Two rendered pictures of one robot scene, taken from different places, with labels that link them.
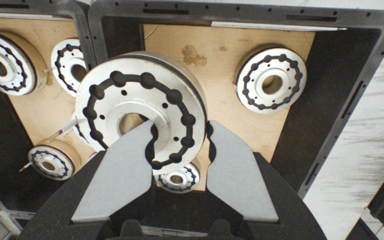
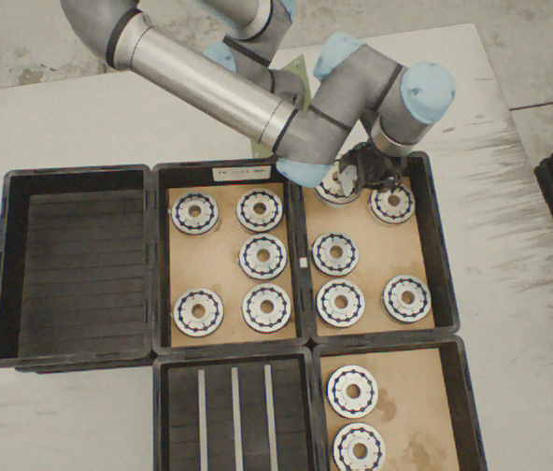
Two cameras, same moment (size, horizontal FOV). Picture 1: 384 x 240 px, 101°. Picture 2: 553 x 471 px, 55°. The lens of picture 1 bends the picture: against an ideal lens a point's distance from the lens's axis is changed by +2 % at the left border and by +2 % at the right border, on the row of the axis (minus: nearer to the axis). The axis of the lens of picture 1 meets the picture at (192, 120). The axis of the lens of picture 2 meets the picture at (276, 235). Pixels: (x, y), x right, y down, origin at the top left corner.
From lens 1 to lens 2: 0.99 m
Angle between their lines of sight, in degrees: 47
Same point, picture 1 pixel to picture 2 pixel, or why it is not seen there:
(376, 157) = not seen: outside the picture
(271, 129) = (412, 245)
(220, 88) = (360, 217)
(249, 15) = not seen: hidden behind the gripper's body
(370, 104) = (505, 245)
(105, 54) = not seen: hidden behind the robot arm
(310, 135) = (429, 218)
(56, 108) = (215, 252)
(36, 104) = (195, 251)
